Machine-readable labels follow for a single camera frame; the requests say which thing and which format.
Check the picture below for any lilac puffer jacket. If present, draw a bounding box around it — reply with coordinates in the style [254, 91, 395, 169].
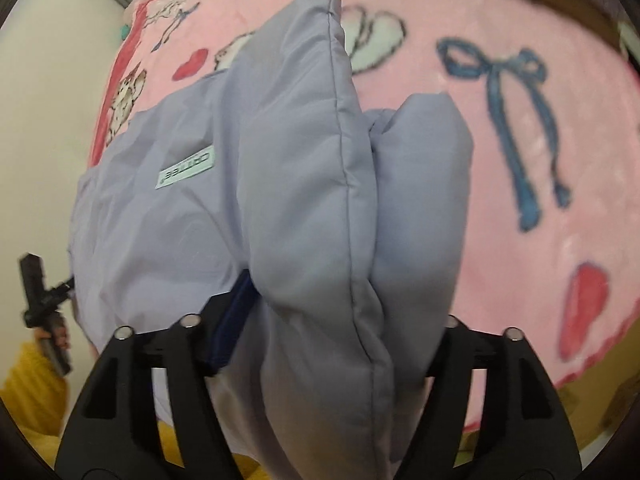
[67, 0, 475, 480]

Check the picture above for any person's yellow sweater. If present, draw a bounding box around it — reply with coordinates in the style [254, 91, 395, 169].
[155, 420, 268, 480]

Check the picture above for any person's left hand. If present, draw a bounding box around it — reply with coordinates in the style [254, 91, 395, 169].
[35, 325, 72, 352]

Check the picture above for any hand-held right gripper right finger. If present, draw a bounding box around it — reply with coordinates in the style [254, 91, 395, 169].
[395, 314, 583, 480]

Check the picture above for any pink printed blanket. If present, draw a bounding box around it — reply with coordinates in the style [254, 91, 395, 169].
[87, 0, 640, 433]

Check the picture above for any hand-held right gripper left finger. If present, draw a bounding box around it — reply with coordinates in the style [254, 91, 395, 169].
[54, 267, 261, 480]

